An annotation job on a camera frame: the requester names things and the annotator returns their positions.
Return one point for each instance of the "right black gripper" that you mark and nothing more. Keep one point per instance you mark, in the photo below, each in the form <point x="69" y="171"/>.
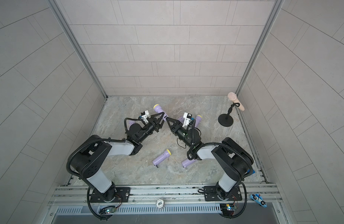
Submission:
<point x="175" y="130"/>

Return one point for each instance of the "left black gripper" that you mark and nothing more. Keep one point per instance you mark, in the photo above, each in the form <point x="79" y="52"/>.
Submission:
<point x="154" y="124"/>

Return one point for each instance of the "purple flashlight horizontal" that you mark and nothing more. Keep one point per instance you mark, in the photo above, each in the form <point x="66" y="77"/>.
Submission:
<point x="158" y="109"/>

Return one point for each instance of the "purple flashlight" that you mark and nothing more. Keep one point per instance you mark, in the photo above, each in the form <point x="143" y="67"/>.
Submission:
<point x="181" y="119"/>
<point x="187" y="162"/>
<point x="166" y="154"/>
<point x="129" y="122"/>
<point x="198" y="119"/>

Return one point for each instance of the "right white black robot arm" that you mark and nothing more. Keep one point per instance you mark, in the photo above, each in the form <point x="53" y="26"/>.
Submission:
<point x="234" y="160"/>

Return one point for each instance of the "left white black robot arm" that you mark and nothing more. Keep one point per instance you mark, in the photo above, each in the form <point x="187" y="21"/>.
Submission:
<point x="86" y="161"/>

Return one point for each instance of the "beige microphone on stand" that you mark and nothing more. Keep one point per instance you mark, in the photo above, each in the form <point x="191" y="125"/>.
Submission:
<point x="233" y="98"/>

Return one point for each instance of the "right circuit board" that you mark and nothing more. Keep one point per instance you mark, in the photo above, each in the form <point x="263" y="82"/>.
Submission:
<point x="228" y="210"/>

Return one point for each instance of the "left green circuit board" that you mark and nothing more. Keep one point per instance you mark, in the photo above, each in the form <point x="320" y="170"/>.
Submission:
<point x="109" y="210"/>

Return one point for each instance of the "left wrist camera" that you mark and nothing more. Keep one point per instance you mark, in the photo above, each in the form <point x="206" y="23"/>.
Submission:
<point x="144" y="116"/>

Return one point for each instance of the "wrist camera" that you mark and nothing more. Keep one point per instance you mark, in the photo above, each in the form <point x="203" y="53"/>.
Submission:
<point x="187" y="119"/>
<point x="144" y="116"/>

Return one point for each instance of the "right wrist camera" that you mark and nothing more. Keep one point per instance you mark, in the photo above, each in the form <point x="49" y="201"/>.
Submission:
<point x="187" y="119"/>

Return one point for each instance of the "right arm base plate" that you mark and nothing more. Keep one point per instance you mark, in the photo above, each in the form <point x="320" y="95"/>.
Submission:
<point x="211" y="193"/>

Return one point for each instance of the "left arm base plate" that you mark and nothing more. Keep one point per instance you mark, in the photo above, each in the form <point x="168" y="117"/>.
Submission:
<point x="118" y="194"/>

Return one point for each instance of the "blue tag on rail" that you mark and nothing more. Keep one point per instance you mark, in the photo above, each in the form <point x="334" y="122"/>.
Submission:
<point x="258" y="199"/>

